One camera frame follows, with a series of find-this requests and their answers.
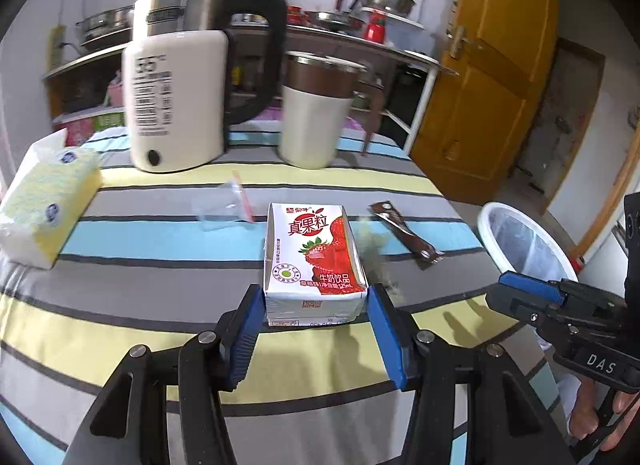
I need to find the metal shelf rack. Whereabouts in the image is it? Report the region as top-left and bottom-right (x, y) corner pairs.
(42, 25), (457, 153)

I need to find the person's right hand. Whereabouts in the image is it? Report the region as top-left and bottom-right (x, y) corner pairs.
(566, 376), (640, 453)

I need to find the wooden door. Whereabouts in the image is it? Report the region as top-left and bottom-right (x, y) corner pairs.
(410, 0), (559, 205)

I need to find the brown coffee sachet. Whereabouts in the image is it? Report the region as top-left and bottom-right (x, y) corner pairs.
(369, 201), (444, 265)

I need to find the clear zip bag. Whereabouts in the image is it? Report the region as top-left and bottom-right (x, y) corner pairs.
(192, 172), (255, 231)

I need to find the white electric kettle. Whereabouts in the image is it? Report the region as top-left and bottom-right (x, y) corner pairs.
(122, 0), (288, 174)

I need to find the white trash bin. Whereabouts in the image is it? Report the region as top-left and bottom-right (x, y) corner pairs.
(477, 202), (578, 282)

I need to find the striped tablecloth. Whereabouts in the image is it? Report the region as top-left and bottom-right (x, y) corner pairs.
(1, 121), (562, 464)

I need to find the yellow tissue pack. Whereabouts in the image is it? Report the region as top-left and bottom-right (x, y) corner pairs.
(1, 129), (102, 270)

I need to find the steel pot on stove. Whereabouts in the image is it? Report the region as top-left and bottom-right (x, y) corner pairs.
(75, 5), (134, 50)

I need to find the red bottle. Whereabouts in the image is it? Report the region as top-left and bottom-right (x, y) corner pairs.
(364, 11), (386, 44)

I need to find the cream brown lidded mug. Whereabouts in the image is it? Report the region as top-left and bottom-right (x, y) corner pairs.
(278, 50), (385, 170)

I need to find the steel bowl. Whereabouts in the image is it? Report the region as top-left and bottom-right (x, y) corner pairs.
(360, 0), (416, 18)

